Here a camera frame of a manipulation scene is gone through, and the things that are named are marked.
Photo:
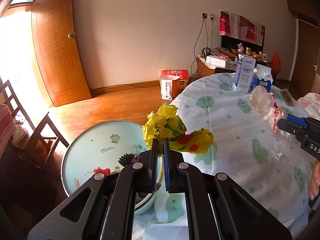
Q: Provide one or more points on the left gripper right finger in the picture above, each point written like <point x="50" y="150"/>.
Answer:
<point x="217" y="207"/>

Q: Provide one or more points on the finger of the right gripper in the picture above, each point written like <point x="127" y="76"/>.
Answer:
<point x="290" y="127"/>
<point x="297" y="120"/>

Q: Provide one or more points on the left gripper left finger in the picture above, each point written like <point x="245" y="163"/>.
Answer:
<point x="104" y="206"/>

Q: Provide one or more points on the clear plastic bag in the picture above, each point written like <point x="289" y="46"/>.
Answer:
<point x="265" y="104"/>

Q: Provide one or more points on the red plastic bag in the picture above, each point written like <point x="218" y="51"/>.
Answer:
<point x="105" y="171"/>

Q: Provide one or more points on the white snack wrapper red text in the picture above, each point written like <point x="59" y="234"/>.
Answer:
<point x="77" y="184"/>

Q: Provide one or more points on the purple plastic bag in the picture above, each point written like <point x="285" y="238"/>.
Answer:
<point x="135" y="159"/>

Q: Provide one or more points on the yellow printed plastic bag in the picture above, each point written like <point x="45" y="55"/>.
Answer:
<point x="166" y="124"/>

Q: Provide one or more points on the light blue cartoon trash bin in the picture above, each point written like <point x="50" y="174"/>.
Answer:
<point x="100" y="146"/>

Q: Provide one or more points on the person right hand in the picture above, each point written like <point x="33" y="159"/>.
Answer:
<point x="315" y="182"/>

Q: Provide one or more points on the pink white pillow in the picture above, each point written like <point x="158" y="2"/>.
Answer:
<point x="311" y="103"/>

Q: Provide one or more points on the dark gold snack bar wrapper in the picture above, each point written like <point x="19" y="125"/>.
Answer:
<point x="287" y="97"/>

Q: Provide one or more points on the white green patterned bed sheet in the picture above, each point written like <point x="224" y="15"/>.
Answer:
<point x="275" y="172"/>

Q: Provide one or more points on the blue white Look carton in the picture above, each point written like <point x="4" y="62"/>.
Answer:
<point x="261" y="76"/>

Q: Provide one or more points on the tall white milk carton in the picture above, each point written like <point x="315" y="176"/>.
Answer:
<point x="243" y="74"/>

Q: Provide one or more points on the red bag on cabinet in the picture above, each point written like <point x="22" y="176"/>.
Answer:
<point x="276" y="63"/>

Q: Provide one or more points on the dark wooden chair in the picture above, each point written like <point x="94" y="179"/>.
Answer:
<point x="37" y="143"/>

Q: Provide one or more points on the white electronic box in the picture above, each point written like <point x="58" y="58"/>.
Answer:
<point x="213" y="62"/>

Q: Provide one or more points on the red white cloth cover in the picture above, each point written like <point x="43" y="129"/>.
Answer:
<point x="241" y="28"/>

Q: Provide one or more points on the red gift box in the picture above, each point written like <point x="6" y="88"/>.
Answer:
<point x="182" y="75"/>

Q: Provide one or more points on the red striped cushion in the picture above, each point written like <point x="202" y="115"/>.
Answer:
<point x="7" y="127"/>

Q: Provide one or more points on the orange wooden door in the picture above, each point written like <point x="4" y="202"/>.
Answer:
<point x="57" y="53"/>

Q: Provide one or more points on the wall power outlet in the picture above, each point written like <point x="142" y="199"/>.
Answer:
<point x="208" y="16"/>

